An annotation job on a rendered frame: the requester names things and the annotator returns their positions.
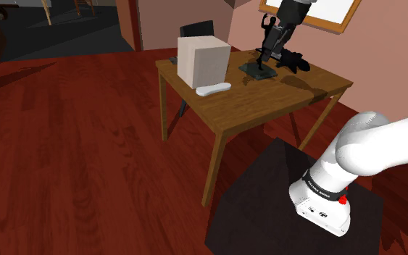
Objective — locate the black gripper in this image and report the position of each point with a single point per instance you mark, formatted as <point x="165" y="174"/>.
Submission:
<point x="292" y="12"/>

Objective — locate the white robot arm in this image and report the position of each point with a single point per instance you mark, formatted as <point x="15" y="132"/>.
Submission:
<point x="366" y="148"/>

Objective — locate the black animal figure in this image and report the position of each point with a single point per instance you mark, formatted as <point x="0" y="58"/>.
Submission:
<point x="295" y="63"/>

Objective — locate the black human figure statue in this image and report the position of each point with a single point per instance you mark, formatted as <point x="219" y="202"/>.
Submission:
<point x="258" y="72"/>

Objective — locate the brown wooden table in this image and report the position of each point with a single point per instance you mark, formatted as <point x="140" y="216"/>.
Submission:
<point x="260" y="102"/>

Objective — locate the white cube box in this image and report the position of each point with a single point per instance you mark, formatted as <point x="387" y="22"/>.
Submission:
<point x="203" y="60"/>

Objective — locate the white remote control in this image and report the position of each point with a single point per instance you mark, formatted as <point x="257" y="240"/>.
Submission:
<point x="212" y="89"/>

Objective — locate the black chair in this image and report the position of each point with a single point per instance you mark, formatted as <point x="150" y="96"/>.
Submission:
<point x="197" y="29"/>

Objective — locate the small dark grey object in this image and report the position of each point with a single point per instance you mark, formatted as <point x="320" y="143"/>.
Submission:
<point x="173" y="60"/>

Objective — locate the black robot stand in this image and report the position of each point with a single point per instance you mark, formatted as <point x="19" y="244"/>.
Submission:
<point x="253" y="212"/>

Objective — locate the wooden framed wall picture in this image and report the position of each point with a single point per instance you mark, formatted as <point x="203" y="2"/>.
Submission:
<point x="330" y="12"/>

